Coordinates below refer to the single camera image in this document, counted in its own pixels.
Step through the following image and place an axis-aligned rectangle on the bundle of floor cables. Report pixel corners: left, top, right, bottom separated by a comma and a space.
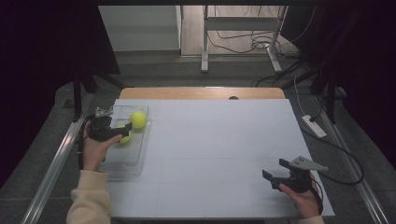
207, 6, 317, 88

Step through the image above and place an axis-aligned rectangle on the clear plastic container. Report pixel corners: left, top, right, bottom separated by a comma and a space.
99, 105, 153, 180

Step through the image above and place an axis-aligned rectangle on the black power cable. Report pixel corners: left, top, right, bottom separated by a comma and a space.
293, 77, 365, 187

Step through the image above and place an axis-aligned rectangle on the white metal stand frame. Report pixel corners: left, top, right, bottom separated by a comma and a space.
200, 5, 290, 75

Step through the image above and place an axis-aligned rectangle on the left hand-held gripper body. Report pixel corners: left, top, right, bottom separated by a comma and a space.
88, 106, 123, 144

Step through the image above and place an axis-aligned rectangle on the yellow tennis ball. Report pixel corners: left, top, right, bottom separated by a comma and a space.
129, 111, 148, 130
116, 124, 132, 145

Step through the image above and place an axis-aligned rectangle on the black stand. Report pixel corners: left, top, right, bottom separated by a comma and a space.
309, 68, 340, 125
64, 73, 134, 123

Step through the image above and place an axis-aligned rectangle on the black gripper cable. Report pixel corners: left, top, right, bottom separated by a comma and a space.
309, 174, 325, 217
77, 113, 96, 171

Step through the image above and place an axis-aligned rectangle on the person's left hand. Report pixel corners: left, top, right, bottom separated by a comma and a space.
80, 120, 124, 173

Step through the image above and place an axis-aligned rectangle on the aluminium rail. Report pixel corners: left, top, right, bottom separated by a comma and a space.
312, 92, 390, 224
20, 92, 96, 224

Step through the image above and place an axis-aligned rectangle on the white power strip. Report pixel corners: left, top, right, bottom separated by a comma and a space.
301, 114, 328, 139

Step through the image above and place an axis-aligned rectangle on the white wall panel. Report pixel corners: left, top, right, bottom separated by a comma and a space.
98, 5, 182, 52

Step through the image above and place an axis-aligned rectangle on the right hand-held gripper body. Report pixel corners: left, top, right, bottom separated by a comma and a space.
270, 155, 330, 194

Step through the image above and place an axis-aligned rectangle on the wooden table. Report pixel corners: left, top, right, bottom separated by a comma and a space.
119, 86, 287, 101

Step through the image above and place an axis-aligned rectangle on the person's right hand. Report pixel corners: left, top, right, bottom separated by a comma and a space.
277, 178, 322, 219

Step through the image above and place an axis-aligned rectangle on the black curtain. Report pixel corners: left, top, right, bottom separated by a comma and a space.
281, 0, 396, 171
0, 0, 120, 188

